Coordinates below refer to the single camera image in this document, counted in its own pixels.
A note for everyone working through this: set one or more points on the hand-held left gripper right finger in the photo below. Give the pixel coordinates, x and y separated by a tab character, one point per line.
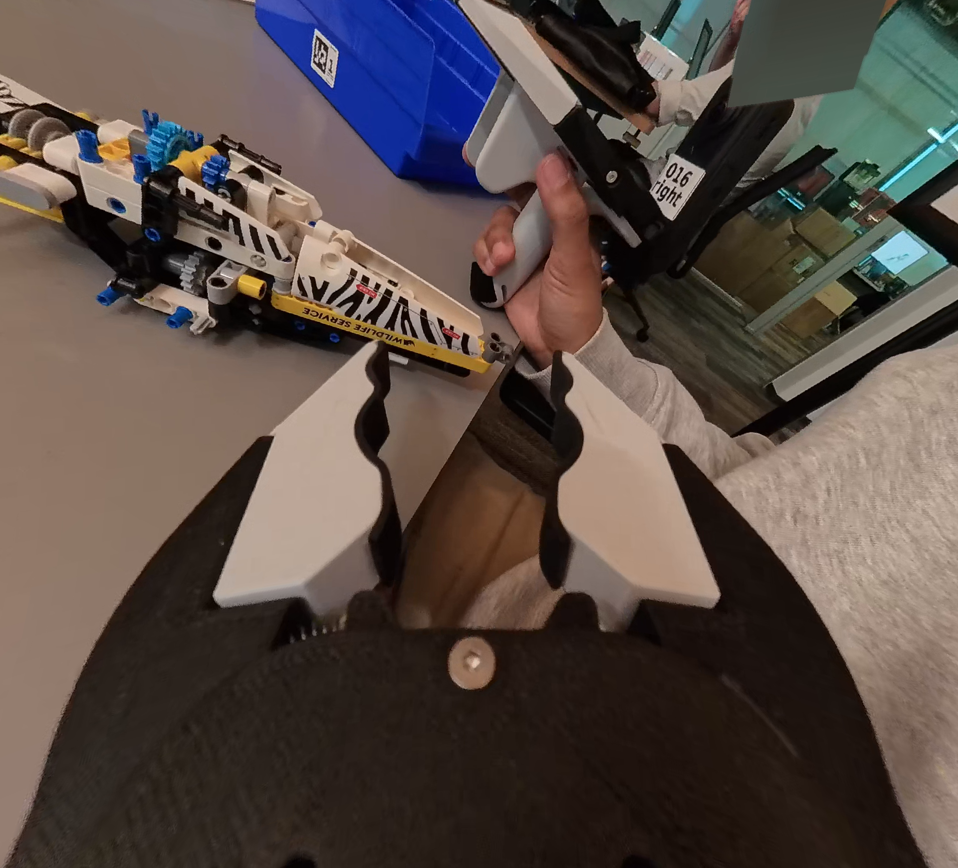
636	509

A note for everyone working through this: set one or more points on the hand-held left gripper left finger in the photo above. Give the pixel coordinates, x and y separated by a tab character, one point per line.
299	494

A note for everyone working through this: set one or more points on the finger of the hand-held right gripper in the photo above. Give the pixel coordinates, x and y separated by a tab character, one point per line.
524	90

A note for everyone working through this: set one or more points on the lego helicopter model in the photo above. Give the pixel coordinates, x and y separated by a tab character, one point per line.
239	232

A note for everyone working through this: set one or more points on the person's right forearm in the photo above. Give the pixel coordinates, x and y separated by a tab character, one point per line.
658	404

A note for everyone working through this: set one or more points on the person's right hand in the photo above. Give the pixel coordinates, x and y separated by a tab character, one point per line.
561	269

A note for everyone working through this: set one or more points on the dark cloth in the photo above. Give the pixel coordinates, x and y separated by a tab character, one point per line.
599	37

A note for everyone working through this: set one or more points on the black office chair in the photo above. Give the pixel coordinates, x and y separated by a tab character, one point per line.
756	127

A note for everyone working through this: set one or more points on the stack of cardboard boxes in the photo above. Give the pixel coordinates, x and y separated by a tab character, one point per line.
786	262

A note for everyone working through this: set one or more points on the blue plastic bin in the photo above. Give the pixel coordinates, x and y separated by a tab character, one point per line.
359	7

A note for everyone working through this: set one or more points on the grey zip hoodie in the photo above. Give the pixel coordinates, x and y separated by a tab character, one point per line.
823	509

